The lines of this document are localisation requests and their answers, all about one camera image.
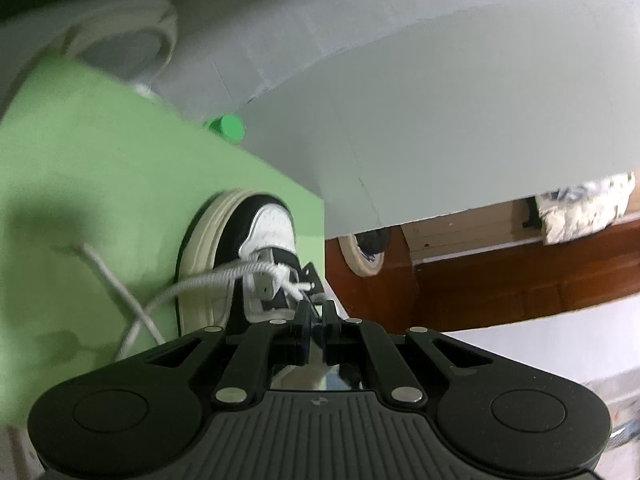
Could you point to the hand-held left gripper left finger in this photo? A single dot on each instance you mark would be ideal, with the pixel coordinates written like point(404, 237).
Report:
point(302, 340)

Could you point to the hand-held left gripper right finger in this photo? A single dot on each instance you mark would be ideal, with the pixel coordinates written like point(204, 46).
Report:
point(331, 340)

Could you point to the white shoelace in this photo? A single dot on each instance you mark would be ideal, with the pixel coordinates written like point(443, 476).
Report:
point(225, 274)

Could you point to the white and black sneaker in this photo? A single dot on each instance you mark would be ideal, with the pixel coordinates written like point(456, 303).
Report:
point(270, 225)

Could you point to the tape roll with black cloth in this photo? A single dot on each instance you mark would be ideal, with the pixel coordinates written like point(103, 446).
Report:
point(347, 256)

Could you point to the dark cloth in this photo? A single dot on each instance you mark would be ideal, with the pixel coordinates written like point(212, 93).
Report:
point(372, 241)

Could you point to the brown wooden door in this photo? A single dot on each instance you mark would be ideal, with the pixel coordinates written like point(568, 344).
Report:
point(475, 232)

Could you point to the green round cap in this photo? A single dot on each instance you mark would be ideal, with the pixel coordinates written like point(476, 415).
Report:
point(230, 127)

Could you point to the white board panel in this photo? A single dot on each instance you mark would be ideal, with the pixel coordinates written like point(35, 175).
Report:
point(450, 110)

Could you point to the green foam board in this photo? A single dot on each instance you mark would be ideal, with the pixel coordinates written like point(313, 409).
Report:
point(100, 160)

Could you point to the white crumpled rag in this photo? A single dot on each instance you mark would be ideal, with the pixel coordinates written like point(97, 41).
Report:
point(580, 210)

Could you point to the white round fan housing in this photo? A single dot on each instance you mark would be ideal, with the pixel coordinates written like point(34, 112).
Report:
point(125, 45)

